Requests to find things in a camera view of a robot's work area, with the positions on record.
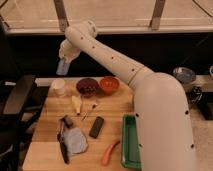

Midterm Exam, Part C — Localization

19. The blue sponge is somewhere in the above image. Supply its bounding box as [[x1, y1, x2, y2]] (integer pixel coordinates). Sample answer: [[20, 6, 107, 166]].
[[56, 60, 70, 75]]

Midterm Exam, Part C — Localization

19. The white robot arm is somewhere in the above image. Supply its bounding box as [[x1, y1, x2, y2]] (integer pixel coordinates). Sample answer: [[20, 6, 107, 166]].
[[59, 21, 197, 171]]

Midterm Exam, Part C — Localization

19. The white paper cup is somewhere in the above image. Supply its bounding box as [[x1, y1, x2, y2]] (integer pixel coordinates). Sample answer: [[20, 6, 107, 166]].
[[51, 78, 66, 96]]

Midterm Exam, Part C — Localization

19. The dark purple bowl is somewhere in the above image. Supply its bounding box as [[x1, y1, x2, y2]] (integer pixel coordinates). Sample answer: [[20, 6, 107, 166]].
[[76, 78, 99, 97]]

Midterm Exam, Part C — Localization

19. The cream banana toy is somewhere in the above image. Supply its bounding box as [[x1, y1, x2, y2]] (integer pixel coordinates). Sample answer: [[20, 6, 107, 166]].
[[71, 96, 82, 115]]

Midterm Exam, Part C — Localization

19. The orange red bowl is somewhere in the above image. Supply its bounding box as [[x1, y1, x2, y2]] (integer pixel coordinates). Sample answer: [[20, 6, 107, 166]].
[[99, 76, 120, 95]]

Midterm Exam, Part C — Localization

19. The small wooden spoon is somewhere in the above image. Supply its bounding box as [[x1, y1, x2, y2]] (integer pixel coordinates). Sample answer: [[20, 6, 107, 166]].
[[82, 103, 98, 121]]

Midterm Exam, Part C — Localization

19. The black office chair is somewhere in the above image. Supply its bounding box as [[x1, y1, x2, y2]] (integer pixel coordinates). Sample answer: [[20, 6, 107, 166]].
[[0, 75, 42, 171]]

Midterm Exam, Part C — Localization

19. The black rectangular block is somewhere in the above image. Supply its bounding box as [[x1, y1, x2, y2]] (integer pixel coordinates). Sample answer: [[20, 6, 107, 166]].
[[89, 116, 104, 138]]

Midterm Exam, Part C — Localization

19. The grey blue cloth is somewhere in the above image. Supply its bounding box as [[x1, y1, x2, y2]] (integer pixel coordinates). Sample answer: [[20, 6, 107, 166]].
[[63, 127, 88, 156]]

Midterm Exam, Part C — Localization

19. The orange carrot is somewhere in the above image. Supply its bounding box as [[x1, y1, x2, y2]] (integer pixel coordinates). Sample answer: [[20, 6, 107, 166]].
[[101, 140, 120, 166]]

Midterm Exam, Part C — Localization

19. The green plastic tray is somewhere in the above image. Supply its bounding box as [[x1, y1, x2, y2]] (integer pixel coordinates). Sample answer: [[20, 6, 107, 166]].
[[121, 115, 141, 170]]

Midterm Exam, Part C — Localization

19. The metal bowl on shelf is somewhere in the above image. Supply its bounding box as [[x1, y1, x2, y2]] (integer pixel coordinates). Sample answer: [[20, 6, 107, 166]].
[[173, 67, 196, 84]]

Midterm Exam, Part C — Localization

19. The black handled knife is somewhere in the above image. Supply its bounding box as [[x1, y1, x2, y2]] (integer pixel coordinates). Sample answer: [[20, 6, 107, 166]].
[[57, 122, 69, 164]]

